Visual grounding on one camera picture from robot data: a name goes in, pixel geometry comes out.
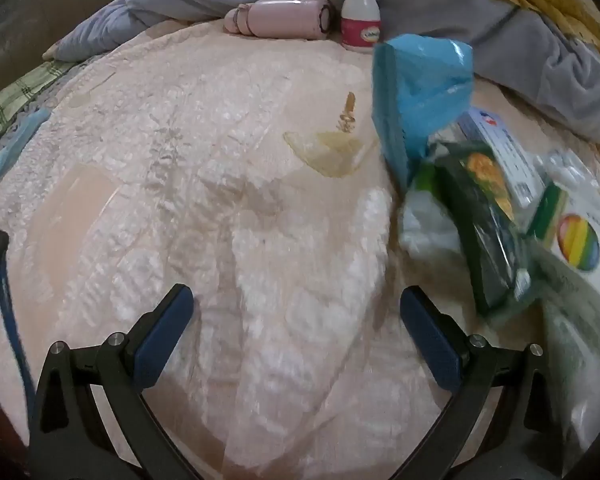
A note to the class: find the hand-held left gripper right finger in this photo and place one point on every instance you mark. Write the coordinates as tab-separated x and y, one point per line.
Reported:
430	340

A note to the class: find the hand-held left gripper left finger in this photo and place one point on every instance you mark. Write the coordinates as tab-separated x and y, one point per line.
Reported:
162	335

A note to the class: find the green snack packet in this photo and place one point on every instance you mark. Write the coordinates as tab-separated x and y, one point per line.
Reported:
485	240

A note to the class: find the white cardboard box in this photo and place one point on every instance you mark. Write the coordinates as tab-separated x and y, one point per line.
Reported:
510	155

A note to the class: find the white crumpled wrapper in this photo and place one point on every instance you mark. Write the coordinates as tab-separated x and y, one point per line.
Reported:
425	225

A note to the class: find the pink textured blanket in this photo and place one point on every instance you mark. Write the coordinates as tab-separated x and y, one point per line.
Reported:
230	210

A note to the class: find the white packet with rainbow print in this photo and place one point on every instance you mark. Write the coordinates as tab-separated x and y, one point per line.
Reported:
580	240

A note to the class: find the yellow clear wrapper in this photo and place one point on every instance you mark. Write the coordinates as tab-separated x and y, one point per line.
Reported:
330	155

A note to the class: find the white blister packet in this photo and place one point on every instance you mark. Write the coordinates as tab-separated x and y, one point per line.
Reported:
570	170

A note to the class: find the blue face mask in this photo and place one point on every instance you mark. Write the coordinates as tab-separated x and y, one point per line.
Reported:
15	145

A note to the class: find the small brown wrapper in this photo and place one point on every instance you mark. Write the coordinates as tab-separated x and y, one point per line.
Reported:
349	105

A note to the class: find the blue plastic bag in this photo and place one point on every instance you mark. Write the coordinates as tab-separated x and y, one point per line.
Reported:
420	85

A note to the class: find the green plaid cloth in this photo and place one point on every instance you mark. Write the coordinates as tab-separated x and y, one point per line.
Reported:
20	95

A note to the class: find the grey-blue quilt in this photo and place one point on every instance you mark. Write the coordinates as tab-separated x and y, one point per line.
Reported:
530	45

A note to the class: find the white pill bottle pink label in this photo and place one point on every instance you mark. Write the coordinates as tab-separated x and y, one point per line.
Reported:
361	10

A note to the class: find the pink rolled pouch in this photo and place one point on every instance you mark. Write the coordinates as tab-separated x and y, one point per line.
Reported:
280	17

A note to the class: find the brown padded headboard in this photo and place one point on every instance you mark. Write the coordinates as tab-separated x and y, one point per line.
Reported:
40	10

